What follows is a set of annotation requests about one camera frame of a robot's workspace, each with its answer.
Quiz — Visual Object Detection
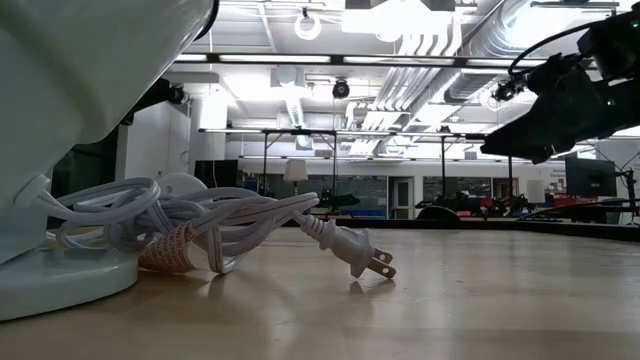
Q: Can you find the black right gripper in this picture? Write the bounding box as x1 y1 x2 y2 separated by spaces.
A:
479 52 614 165

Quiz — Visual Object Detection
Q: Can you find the white shade table lamp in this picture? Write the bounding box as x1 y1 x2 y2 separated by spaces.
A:
282 158 310 196

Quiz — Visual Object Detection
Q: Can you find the pale green desk lamp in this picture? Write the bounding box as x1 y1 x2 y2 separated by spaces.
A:
0 0 221 321

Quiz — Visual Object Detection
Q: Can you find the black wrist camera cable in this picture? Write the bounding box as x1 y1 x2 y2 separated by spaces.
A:
507 19 601 76

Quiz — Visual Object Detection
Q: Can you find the black aluminium rig frame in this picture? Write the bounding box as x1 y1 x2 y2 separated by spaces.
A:
172 52 640 244

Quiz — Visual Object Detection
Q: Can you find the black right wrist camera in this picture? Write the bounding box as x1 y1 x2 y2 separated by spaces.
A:
577 9 640 81

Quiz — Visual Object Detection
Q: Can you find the white lamp power cord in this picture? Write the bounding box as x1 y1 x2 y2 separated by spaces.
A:
14 172 399 280

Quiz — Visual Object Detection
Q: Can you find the black metal workstation frame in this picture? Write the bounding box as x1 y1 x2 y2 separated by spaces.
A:
262 128 514 201

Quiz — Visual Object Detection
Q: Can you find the white ring light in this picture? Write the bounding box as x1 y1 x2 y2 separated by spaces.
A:
293 12 323 42

